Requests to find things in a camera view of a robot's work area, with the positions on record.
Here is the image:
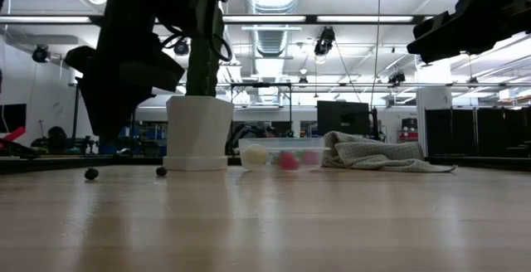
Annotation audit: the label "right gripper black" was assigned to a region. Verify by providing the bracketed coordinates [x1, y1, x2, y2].
[407, 0, 509, 64]

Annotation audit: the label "red object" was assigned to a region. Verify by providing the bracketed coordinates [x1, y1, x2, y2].
[0, 126, 27, 144]

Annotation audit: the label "green cactus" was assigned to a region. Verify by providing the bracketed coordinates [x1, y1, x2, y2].
[185, 10, 227, 98]

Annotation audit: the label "grey cloth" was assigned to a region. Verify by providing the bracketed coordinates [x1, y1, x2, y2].
[322, 130, 457, 174]

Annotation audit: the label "black metal gantry frame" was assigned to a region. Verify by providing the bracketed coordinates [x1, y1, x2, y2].
[230, 82, 294, 138]

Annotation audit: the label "black wall screen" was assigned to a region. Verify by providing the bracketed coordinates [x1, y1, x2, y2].
[0, 104, 27, 134]

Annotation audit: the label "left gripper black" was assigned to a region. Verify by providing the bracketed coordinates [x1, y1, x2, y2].
[64, 46, 186, 140]

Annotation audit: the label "black aluminium table frame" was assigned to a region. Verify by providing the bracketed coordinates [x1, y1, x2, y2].
[0, 154, 531, 176]

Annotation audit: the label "long ceiling light strip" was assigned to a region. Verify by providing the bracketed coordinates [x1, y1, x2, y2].
[0, 16, 92, 24]
[317, 14, 416, 23]
[223, 14, 308, 23]

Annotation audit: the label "yellow lemon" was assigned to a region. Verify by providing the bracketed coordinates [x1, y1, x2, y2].
[240, 143, 270, 171]

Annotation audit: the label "black hanging spotlight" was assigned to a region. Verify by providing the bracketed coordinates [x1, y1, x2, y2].
[32, 44, 51, 64]
[173, 39, 191, 56]
[314, 26, 336, 57]

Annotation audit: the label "black cabinets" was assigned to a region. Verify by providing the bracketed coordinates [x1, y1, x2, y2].
[425, 106, 531, 159]

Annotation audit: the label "red strawberry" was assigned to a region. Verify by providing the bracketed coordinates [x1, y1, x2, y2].
[278, 150, 300, 171]
[300, 150, 320, 166]

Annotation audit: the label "black monitor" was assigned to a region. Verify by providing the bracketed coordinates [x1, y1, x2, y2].
[317, 100, 370, 137]

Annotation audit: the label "clear plastic tupperware container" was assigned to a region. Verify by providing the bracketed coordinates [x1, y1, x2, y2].
[238, 137, 329, 172]

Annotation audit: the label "white hexagonal plant pot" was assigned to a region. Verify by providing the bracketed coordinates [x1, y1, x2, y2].
[162, 95, 236, 172]

